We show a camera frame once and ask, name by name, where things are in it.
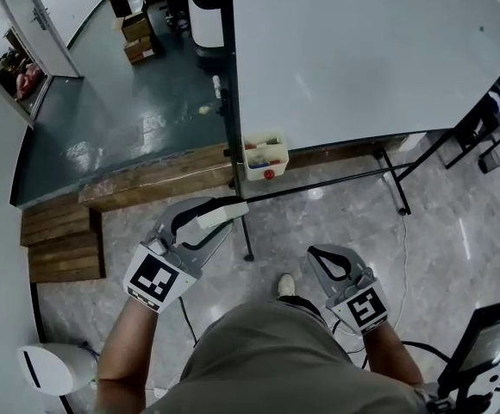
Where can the pink plush toy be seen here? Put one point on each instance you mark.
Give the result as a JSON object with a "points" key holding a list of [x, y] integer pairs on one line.
{"points": [[29, 80]]}

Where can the whiteboard on black stand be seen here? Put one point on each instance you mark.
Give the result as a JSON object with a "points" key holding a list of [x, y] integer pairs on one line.
{"points": [[362, 58]]}

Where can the black monitor screen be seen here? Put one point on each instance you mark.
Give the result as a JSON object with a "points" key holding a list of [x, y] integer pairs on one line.
{"points": [[487, 343]]}

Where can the long wooden floor kerb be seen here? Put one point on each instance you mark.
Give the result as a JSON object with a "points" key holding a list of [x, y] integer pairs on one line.
{"points": [[155, 183]]}

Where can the white whiteboard eraser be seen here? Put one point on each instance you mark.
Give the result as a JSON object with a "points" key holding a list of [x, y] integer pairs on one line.
{"points": [[224, 214]]}

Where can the blue marker pen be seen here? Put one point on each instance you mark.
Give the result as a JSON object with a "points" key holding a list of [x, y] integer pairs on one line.
{"points": [[259, 165]]}

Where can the person's right forearm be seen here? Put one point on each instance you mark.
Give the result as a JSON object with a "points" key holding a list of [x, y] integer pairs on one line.
{"points": [[390, 356]]}

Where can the small white bottle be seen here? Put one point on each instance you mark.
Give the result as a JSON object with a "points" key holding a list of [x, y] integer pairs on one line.
{"points": [[217, 86]]}

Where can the red round magnet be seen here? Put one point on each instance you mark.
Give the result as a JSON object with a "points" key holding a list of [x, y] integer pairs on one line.
{"points": [[269, 173]]}

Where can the white door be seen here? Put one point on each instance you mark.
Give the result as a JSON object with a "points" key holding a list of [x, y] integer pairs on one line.
{"points": [[39, 20]]}

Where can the person's beige shirt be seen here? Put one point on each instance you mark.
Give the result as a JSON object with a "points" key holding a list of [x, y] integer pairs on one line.
{"points": [[276, 360]]}

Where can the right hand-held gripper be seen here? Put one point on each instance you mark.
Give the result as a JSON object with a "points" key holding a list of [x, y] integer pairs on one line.
{"points": [[364, 311]]}

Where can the red marker pen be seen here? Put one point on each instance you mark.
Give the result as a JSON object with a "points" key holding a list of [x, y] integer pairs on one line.
{"points": [[271, 141]]}

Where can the cream plastic holder box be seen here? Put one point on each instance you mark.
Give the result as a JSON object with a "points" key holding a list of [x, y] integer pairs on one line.
{"points": [[267, 155]]}

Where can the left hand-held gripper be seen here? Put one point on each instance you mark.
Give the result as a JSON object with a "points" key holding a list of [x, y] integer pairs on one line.
{"points": [[153, 276]]}

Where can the person's right pale shoe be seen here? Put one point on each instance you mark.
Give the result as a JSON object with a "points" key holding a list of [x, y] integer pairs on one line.
{"points": [[286, 285]]}

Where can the wooden steps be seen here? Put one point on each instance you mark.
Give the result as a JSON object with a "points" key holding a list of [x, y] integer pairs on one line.
{"points": [[60, 248]]}

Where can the person's left forearm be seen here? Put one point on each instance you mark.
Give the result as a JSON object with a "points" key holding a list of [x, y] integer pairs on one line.
{"points": [[129, 352]]}

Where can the black frame table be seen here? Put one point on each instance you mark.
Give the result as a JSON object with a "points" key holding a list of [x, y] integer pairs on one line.
{"points": [[478, 127]]}

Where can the person's black trousers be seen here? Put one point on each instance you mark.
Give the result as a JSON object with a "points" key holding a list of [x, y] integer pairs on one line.
{"points": [[304, 305]]}

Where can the white cylindrical appliance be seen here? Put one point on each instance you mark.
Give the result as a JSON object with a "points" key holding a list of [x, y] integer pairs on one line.
{"points": [[56, 369]]}

